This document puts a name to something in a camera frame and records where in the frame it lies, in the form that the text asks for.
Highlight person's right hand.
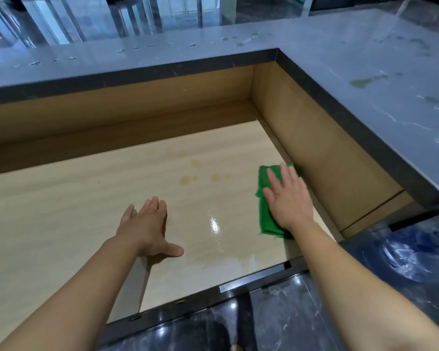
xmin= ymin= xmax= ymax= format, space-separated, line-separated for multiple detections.
xmin=262 ymin=163 xmax=314 ymax=231

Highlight person's left hand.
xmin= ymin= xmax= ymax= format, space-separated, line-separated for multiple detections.
xmin=114 ymin=196 xmax=185 ymax=258

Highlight green cleaning cloth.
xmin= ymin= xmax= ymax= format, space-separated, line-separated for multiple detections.
xmin=255 ymin=164 xmax=305 ymax=240

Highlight person's left forearm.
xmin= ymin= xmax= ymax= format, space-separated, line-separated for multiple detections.
xmin=0 ymin=235 xmax=151 ymax=351

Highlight person's right forearm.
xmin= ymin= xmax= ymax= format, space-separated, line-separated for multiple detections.
xmin=282 ymin=215 xmax=439 ymax=351

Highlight blue plastic bag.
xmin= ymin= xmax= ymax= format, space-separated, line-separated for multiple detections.
xmin=373 ymin=224 xmax=439 ymax=283

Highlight grey marble raised counter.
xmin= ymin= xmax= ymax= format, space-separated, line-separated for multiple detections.
xmin=0 ymin=8 xmax=439 ymax=209

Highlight glass partition panels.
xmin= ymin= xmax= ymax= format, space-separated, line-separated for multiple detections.
xmin=0 ymin=0 xmax=315 ymax=49

